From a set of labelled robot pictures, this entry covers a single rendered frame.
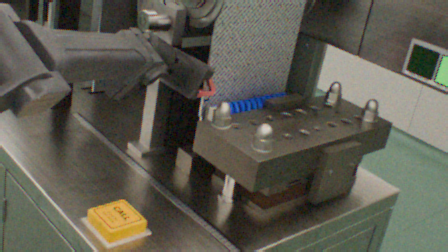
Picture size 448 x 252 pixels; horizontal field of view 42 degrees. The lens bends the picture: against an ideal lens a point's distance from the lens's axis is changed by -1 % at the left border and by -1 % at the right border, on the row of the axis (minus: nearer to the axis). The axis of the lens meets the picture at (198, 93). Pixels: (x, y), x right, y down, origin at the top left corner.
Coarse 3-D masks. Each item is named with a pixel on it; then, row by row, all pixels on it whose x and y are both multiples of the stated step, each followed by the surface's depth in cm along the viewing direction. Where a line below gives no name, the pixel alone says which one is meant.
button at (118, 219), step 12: (108, 204) 95; (120, 204) 96; (96, 216) 92; (108, 216) 92; (120, 216) 93; (132, 216) 93; (96, 228) 92; (108, 228) 90; (120, 228) 90; (132, 228) 91; (144, 228) 93; (108, 240) 89
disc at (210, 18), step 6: (222, 0) 102; (216, 6) 103; (222, 6) 102; (216, 12) 103; (186, 18) 110; (192, 18) 109; (204, 18) 106; (210, 18) 105; (216, 18) 104; (192, 24) 109; (198, 24) 107; (204, 24) 106; (210, 24) 105
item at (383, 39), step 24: (336, 0) 123; (360, 0) 119; (384, 0) 114; (408, 0) 111; (432, 0) 107; (312, 24) 129; (336, 24) 124; (360, 24) 119; (384, 24) 115; (408, 24) 111; (432, 24) 107; (360, 48) 120; (384, 48) 116; (408, 48) 112
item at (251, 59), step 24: (216, 24) 104; (240, 24) 108; (264, 24) 113; (288, 24) 117; (216, 48) 107; (240, 48) 111; (264, 48) 116; (288, 48) 120; (216, 72) 109; (240, 72) 114; (264, 72) 119; (288, 72) 124; (216, 96) 112; (240, 96) 117
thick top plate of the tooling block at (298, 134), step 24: (240, 120) 109; (264, 120) 111; (288, 120) 113; (312, 120) 115; (336, 120) 117; (360, 120) 119; (384, 120) 121; (216, 144) 102; (240, 144) 100; (288, 144) 103; (312, 144) 104; (384, 144) 122; (240, 168) 99; (264, 168) 97; (288, 168) 101; (312, 168) 107
